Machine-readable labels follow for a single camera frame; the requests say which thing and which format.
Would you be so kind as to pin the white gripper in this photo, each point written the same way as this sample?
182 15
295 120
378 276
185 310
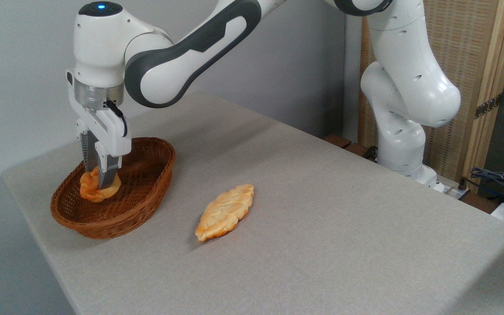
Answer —
105 129

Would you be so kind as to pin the round orange bread bun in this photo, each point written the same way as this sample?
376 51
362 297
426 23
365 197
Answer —
89 188

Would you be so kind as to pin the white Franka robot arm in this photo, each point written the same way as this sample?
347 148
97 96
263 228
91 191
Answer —
409 87

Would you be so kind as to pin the brown wicker basket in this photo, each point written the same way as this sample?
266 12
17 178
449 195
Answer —
142 183

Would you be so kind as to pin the long pale braided bread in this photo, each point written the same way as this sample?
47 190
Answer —
225 212

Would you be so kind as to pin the brown wooden block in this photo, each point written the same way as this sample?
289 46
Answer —
338 141

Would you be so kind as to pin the wood and rattan folding screen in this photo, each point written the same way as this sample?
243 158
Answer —
475 52

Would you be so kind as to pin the dark metal screen hinge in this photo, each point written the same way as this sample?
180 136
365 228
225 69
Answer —
488 106

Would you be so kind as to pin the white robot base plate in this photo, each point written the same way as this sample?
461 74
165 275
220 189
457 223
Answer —
449 187

